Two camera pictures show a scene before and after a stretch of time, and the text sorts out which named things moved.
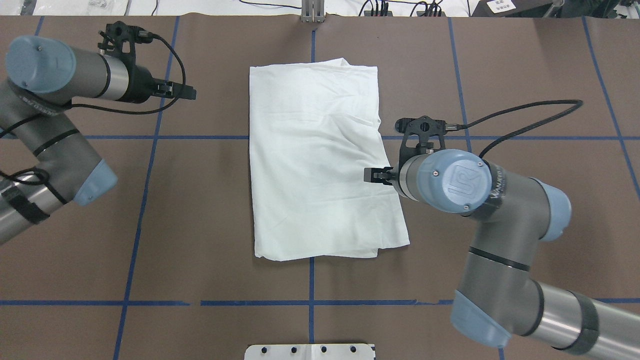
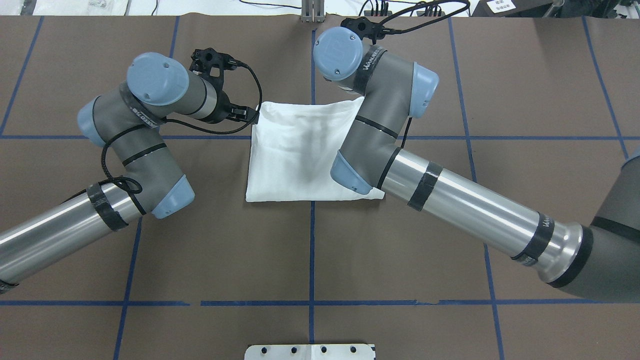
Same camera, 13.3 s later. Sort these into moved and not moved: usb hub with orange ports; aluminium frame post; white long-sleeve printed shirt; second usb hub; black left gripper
Moved: white long-sleeve printed shirt; black left gripper
Not moved: aluminium frame post; usb hub with orange ports; second usb hub
